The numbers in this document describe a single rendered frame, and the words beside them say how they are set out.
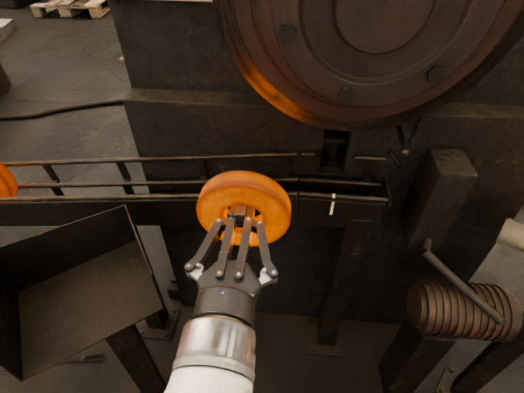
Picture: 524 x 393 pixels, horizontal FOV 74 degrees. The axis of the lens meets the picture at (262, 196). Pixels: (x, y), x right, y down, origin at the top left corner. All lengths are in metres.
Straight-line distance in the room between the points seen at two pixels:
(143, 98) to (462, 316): 0.86
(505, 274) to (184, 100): 1.49
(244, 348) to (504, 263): 1.56
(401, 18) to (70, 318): 0.76
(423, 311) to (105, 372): 1.03
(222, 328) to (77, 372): 1.09
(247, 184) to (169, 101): 0.36
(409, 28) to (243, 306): 0.40
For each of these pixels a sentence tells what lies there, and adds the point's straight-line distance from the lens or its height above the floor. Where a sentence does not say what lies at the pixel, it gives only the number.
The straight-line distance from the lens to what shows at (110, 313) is 0.78.
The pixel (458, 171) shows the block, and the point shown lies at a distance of 0.79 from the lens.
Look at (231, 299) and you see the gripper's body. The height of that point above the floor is 0.87.
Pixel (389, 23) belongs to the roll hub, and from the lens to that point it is 0.51.
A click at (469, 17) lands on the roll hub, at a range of 0.54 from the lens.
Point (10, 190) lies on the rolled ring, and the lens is 1.11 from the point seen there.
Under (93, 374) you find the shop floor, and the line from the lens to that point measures 1.43.
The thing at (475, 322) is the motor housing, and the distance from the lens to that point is 0.94.
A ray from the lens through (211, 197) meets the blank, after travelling 0.54.
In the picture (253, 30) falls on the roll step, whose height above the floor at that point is 1.06.
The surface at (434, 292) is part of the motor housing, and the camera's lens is 0.91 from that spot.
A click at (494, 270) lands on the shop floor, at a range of 1.80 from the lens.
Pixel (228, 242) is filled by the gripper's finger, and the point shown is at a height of 0.85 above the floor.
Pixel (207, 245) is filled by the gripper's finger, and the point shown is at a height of 0.85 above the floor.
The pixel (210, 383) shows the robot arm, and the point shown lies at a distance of 0.38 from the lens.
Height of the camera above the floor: 1.23
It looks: 43 degrees down
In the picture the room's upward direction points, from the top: straight up
